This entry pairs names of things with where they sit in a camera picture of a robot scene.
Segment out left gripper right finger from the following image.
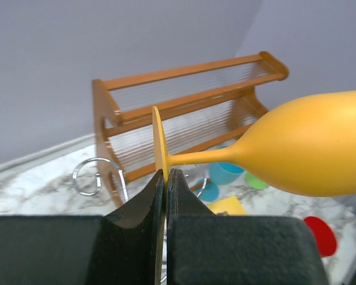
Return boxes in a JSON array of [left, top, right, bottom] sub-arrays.
[[167, 169, 329, 284]]

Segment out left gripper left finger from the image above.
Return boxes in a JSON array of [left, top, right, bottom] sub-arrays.
[[0, 172, 164, 284]]

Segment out blue plastic wine glass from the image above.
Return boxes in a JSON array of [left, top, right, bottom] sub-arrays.
[[199, 163, 244, 202]]

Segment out green plastic wine glass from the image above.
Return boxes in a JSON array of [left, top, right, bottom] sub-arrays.
[[244, 172, 268, 190]]

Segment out orange plastic wine glass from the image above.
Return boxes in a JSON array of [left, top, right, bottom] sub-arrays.
[[152, 88, 356, 285]]

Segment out chrome wine glass rack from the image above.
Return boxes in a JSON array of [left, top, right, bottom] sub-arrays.
[[71, 157, 210, 202]]

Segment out red plastic wine glass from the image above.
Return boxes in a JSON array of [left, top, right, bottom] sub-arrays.
[[303, 216, 338, 258]]

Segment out wooden shelf rack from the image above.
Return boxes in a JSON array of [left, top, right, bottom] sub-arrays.
[[92, 51, 289, 206]]

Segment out yellow book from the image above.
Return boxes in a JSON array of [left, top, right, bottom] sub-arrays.
[[207, 196, 247, 216]]

